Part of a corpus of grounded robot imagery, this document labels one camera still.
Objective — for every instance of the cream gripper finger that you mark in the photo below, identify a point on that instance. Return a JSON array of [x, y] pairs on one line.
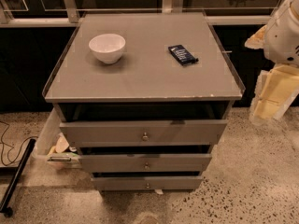
[[256, 40], [274, 92]]

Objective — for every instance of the grey top drawer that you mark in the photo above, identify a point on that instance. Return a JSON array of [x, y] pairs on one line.
[[143, 133]]

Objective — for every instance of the grey drawer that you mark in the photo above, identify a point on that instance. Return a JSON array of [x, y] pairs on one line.
[[147, 182], [143, 133], [145, 163]]

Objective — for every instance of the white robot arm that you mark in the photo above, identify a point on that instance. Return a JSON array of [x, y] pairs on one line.
[[279, 39]]

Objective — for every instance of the grey drawer cabinet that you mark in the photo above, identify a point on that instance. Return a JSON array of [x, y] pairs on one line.
[[146, 83]]

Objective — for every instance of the grey middle drawer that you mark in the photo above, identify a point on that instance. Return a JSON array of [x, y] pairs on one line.
[[145, 163]]

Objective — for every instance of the grey bottom drawer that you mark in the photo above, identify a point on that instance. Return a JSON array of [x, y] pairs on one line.
[[147, 182]]

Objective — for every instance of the dark blue snack packet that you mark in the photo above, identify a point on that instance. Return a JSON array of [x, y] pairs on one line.
[[182, 56]]

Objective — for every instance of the white ceramic bowl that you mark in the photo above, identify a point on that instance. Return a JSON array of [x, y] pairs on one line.
[[107, 48]]

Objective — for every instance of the clear plastic storage bin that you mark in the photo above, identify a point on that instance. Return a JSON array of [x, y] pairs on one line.
[[45, 147]]

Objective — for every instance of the black pole with wheel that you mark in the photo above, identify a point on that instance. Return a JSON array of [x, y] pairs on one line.
[[13, 174]]

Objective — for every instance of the metal railing frame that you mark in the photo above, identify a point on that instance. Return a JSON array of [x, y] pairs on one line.
[[66, 13]]

